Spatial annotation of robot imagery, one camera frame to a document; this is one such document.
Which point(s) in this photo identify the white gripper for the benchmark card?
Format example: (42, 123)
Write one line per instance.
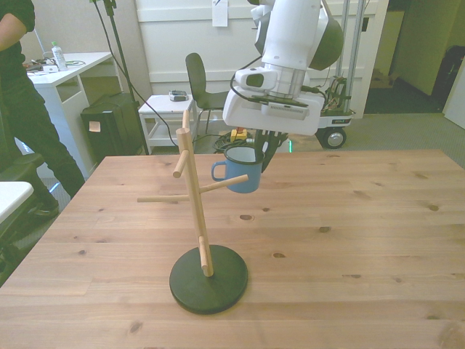
(239, 112)

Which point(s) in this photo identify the blue enamel mug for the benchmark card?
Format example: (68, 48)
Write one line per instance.
(243, 176)

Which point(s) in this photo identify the bare person forearm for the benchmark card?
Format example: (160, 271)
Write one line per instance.
(11, 31)

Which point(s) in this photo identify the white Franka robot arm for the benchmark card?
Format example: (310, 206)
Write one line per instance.
(290, 36)

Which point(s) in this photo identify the wooden mug tree black base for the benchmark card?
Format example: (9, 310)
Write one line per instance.
(209, 283)

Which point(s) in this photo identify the yellow emergency stop box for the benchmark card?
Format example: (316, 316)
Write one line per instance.
(239, 136)

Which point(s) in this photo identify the wheeled mobile robot cart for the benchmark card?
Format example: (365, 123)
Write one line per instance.
(336, 127)

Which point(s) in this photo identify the small grey device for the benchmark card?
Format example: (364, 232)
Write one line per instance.
(178, 96)

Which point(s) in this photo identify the white side table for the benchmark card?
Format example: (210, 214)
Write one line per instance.
(160, 109)

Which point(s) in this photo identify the brown cardboard box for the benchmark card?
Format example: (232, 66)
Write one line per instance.
(379, 80)

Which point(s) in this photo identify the white paper sheet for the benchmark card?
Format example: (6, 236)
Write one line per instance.
(219, 12)

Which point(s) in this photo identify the black tripod stand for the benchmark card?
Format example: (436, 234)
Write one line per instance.
(121, 69)

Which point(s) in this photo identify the black cabinet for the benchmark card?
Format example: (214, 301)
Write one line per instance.
(448, 76)

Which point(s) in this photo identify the white desk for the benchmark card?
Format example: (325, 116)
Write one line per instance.
(69, 83)

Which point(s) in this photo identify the clear plastic bottle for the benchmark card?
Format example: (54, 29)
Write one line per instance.
(59, 56)

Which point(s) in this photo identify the person in black clothes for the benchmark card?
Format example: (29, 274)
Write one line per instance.
(25, 120)

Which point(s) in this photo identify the white table corner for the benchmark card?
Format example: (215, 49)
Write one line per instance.
(12, 196)

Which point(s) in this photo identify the aluminium frame rails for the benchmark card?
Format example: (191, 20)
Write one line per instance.
(354, 43)

